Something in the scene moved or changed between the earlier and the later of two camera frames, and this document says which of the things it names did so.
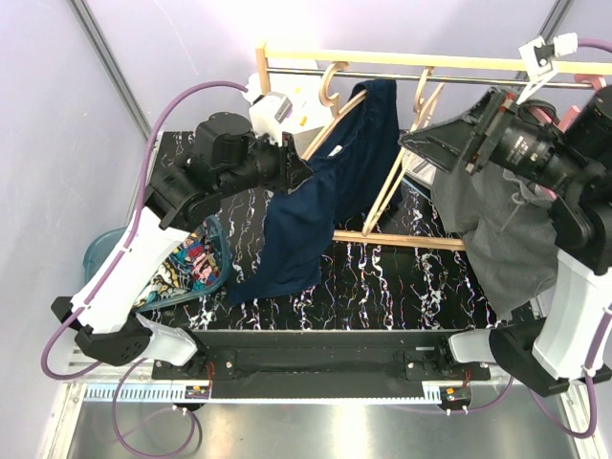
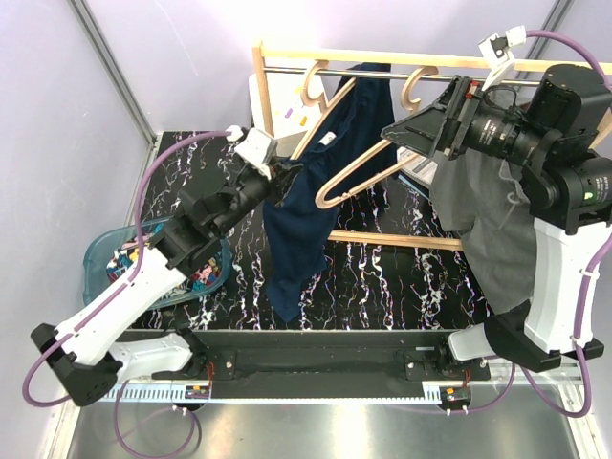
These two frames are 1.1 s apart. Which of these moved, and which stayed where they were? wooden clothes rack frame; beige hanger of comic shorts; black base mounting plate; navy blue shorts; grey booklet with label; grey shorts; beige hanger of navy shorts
Moved: navy blue shorts; beige hanger of comic shorts; beige hanger of navy shorts
Stayed: grey shorts; wooden clothes rack frame; black base mounting plate; grey booklet with label
